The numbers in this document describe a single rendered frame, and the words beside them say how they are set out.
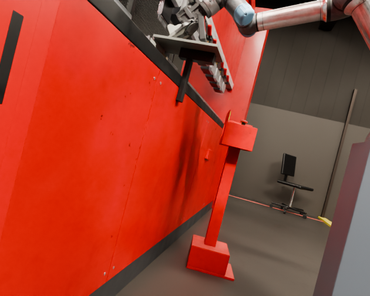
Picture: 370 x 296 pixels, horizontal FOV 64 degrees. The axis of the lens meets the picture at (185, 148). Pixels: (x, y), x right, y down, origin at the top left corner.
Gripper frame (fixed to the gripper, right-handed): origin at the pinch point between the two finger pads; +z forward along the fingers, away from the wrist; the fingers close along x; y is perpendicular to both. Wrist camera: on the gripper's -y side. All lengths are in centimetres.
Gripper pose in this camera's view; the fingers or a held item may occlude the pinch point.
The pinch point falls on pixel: (171, 43)
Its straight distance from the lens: 133.2
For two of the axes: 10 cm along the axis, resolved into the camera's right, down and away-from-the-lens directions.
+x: -2.5, -0.5, -9.7
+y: -5.5, -8.1, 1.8
